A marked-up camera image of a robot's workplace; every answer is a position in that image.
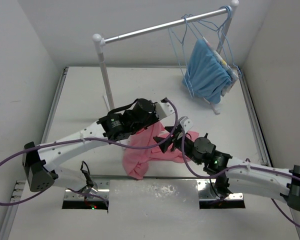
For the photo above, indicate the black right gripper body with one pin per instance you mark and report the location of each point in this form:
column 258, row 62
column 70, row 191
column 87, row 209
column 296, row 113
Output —
column 177, row 141

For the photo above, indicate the blue wire hanger at end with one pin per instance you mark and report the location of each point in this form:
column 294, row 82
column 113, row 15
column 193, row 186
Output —
column 224, row 45

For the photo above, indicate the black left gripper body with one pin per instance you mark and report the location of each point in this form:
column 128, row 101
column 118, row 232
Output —
column 151, row 117

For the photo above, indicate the blue t shirt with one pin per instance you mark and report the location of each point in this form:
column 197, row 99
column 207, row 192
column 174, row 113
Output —
column 204, row 77

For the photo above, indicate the metal base mounting plate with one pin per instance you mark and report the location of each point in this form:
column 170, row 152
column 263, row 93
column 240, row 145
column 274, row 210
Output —
column 160, row 188

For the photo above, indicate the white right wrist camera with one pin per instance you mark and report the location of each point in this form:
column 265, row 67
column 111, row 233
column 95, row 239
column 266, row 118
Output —
column 184, row 125

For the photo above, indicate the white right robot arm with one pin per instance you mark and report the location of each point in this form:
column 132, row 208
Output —
column 234, row 175

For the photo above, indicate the white clothes rack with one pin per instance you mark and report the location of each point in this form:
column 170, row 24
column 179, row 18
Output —
column 175, row 30

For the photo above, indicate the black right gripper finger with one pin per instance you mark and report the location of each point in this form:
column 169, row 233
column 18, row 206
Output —
column 166, row 146
column 171, row 134

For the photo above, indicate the pink t shirt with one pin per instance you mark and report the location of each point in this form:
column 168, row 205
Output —
column 135, row 162

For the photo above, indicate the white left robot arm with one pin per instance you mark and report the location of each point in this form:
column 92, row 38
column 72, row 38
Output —
column 42, row 163

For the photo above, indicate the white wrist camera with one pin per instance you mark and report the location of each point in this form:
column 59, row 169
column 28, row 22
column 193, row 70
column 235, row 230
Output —
column 163, row 109
column 184, row 125

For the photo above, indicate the blue wire hanger with shirt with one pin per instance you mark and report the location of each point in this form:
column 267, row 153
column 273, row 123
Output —
column 197, row 29

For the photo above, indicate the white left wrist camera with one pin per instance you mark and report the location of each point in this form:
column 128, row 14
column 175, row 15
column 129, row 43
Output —
column 163, row 109

